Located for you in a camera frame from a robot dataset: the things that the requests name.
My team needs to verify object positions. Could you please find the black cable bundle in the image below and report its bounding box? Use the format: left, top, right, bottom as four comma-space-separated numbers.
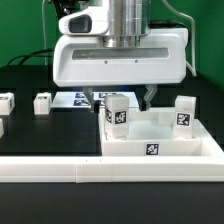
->
7, 48, 56, 66

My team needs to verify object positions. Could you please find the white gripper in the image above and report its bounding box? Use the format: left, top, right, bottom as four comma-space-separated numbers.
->
53, 28, 188, 112

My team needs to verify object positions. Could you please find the white thin cable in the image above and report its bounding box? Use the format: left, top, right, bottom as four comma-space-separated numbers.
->
41, 0, 48, 66

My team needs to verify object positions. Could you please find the white square tabletop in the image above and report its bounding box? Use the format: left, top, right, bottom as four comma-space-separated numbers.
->
99, 107, 216, 156

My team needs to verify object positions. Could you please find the white L-shaped fence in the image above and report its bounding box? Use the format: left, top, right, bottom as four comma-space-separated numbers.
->
0, 130, 224, 183

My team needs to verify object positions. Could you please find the white marker base plate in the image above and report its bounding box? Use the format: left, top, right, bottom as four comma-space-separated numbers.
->
51, 92, 139, 108

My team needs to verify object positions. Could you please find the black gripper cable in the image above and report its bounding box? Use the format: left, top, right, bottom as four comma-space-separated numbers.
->
148, 19, 186, 29

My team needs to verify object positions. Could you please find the white part at left edge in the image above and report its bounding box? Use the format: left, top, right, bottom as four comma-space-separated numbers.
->
0, 118, 4, 139

